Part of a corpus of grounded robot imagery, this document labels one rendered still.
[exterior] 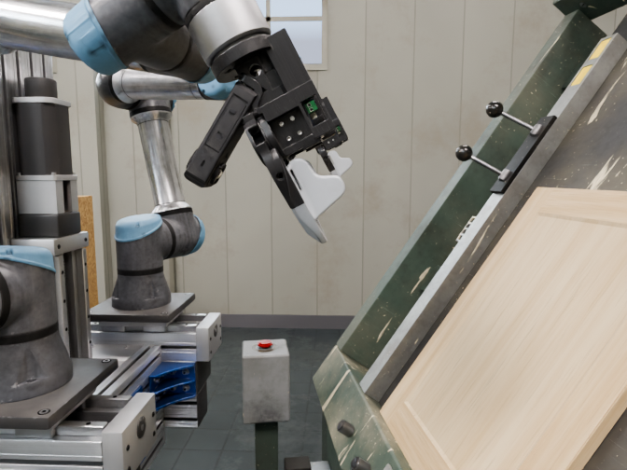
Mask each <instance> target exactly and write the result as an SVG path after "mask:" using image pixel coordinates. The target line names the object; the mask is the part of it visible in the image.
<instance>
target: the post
mask: <svg viewBox="0 0 627 470"><path fill-rule="evenodd" d="M255 455H256V470H278V422H265V423H255Z"/></svg>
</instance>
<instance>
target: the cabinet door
mask: <svg viewBox="0 0 627 470"><path fill-rule="evenodd" d="M626 408H627V191H613V190H593V189H574V188H555V187H537V188H536V190H535V191H534V193H533V194H532V196H531V197H530V198H529V200H528V201H527V203H526V204H525V205H524V206H523V208H522V209H521V211H520V212H519V214H518V215H517V216H516V218H515V219H514V221H513V222H512V223H511V225H510V226H509V228H508V230H507V231H506V232H505V234H504V235H503V237H502V238H501V240H500V241H499V242H498V244H497V245H496V247H495V248H494V250H493V251H492V253H491V254H490V255H489V256H488V257H487V259H486V260H485V262H484V263H483V265H482V266H481V268H480V269H479V271H478V272H477V274H476V275H475V276H474V278H473V279H472V281H471V282H470V283H469V285H468V286H467V288H466V290H465V291H464V292H463V294H462V295H461V297H460V298H459V299H458V300H457V301H456V303H455V304H454V306H453V307H452V309H451V310H450V312H449V313H448V315H447V316H446V317H445V319H444V320H443V322H442V323H441V325H440V326H439V328H438V329H437V331H436V332H435V333H434V335H433V336H432V338H431V339H430V340H429V341H428V342H427V344H426V345H425V347H424V349H423V350H422V351H421V353H420V354H419V356H418V357H417V359H416V360H415V361H414V363H413V364H412V366H411V367H410V369H409V370H408V372H407V373H406V375H405V376H404V377H403V379H402V380H401V382H400V383H399V385H398V386H397V388H396V389H395V390H394V391H393V392H392V394H391V395H390V397H389V398H388V400H387V401H386V402H385V404H384V405H383V407H382V409H381V410H380V412H381V414H382V416H383V418H384V420H385V422H386V424H387V426H388V427H389V429H390V431H391V433H392V435H393V436H394V438H395V440H396V442H397V443H398V445H399V447H400V449H401V450H402V452H403V454H404V456H405V458H406V459H407V461H408V463H409V465H410V467H411V469H412V470H582V469H583V467H584V466H585V464H586V463H587V462H588V461H589V460H590V458H591V457H592V455H593V454H594V453H595V451H596V450H597V448H598V447H599V446H600V444H601V443H602V441H603V440H604V439H605V437H606V435H607V434H608V433H609V431H610V430H611V429H612V427H613V426H614V424H615V423H616V422H617V420H618V419H619V417H620V416H621V414H622V413H623V412H624V410H625V409H626Z"/></svg>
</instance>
